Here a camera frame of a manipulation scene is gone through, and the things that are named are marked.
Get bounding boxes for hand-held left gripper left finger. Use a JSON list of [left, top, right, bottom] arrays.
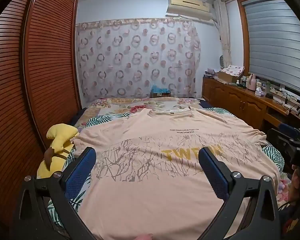
[[10, 147, 98, 240]]

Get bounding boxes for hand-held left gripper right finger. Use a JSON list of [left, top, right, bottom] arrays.
[[198, 147, 283, 240]]

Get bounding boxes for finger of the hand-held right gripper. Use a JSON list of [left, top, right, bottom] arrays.
[[267, 128, 297, 155], [279, 123, 300, 140]]

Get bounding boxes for peach printed t-shirt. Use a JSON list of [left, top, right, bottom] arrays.
[[74, 107, 282, 240]]

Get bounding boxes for yellow plush toy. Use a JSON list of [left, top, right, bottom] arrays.
[[37, 124, 79, 179]]

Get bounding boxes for leaf print bedsheet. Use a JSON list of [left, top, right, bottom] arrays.
[[47, 107, 288, 230]]

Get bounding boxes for wooden sideboard cabinet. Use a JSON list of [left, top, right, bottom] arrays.
[[202, 76, 300, 140]]

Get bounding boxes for pink thermos jug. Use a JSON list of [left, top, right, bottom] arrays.
[[247, 74, 257, 91]]

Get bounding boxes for floral blanket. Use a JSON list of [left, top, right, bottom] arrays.
[[81, 97, 208, 125]]

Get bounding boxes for floral print cloth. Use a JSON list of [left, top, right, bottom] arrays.
[[222, 64, 245, 77]]

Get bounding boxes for open cardboard box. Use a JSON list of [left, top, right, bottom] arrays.
[[215, 71, 240, 83]]

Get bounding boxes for grey window blind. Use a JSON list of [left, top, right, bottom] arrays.
[[242, 0, 300, 90]]

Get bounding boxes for blue crumpled cloth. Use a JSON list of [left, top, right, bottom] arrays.
[[150, 84, 171, 94]]

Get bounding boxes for wooden louvred wardrobe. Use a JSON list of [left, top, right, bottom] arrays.
[[0, 0, 82, 230]]

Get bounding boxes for beige tied window curtain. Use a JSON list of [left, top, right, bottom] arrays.
[[213, 0, 232, 69]]

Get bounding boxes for black desk cables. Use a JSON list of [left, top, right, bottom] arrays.
[[272, 87, 298, 112]]

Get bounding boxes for ring patterned sheer curtain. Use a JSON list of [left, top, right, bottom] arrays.
[[75, 18, 202, 103]]

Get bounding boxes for beige wall air conditioner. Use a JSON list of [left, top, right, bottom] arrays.
[[166, 0, 213, 20]]

